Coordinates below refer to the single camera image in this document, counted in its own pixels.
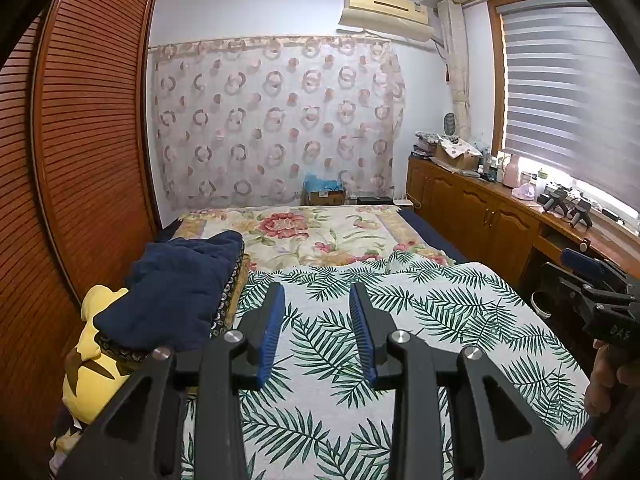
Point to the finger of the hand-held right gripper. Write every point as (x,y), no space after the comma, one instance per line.
(565,285)
(592,266)

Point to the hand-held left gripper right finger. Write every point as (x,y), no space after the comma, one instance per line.
(362,335)

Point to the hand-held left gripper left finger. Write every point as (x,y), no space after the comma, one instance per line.
(270,340)

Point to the navy blue t-shirt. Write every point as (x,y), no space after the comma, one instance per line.
(170,285)

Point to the person's right hand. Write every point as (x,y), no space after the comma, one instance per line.
(605,385)

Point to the white round bin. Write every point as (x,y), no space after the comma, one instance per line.
(542,305)

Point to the palm leaf printed blanket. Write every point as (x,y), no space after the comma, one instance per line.
(325,355)

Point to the dark circle-patterned folded quilt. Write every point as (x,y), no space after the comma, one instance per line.
(227,305)

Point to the mustard yellow folded blanket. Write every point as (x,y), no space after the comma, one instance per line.
(242,272)

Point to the pink cloth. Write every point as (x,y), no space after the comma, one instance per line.
(524,194)

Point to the floral printed blanket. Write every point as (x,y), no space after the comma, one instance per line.
(300,235)

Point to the wooden cabinet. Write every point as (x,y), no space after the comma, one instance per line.
(475,215)

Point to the pink jug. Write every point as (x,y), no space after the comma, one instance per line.
(511,172)

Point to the small dark bottle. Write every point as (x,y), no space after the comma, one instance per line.
(497,170)

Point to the flat black box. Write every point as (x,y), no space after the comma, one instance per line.
(376,200)

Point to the white flat box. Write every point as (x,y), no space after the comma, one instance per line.
(405,203)

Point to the red striped garment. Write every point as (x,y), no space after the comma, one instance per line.
(585,457)

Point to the cardboard box with blue bag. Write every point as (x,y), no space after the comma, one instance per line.
(325,192)

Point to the open cardboard box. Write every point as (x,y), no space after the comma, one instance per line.
(457,157)

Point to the striped window blind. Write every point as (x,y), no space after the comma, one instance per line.
(565,95)

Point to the yellow plush toy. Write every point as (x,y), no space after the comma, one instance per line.
(95,385)

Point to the small grey fan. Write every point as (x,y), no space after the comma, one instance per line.
(450,125)

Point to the stack of books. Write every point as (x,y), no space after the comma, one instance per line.
(425,144)

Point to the sheer circle-patterned curtain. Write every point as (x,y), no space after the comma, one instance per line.
(275,120)

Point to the beige tied curtain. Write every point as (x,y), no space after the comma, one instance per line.
(457,60)

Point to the wooden louvered wardrobe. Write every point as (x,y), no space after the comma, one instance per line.
(90,135)

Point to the wooden window frame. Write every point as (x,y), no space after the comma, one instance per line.
(495,85)

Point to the wall air conditioner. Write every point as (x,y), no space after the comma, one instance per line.
(385,10)

